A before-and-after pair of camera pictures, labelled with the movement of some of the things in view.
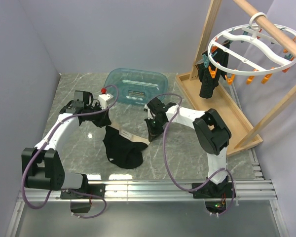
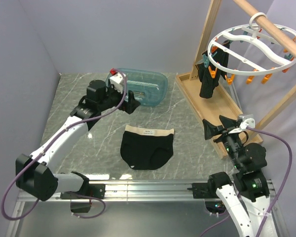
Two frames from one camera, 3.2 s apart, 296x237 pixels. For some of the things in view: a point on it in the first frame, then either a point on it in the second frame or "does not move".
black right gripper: x=152 y=132 to x=229 y=124
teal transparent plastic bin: x=138 y=86 does not move
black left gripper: x=104 y=120 to x=132 y=104
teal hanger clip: x=205 y=60 does not move
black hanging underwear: x=209 y=76 does not move
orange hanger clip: x=229 y=80 does not move
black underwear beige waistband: x=124 y=148 to x=146 y=148
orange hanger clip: x=212 y=72 does not move
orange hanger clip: x=266 y=78 does not move
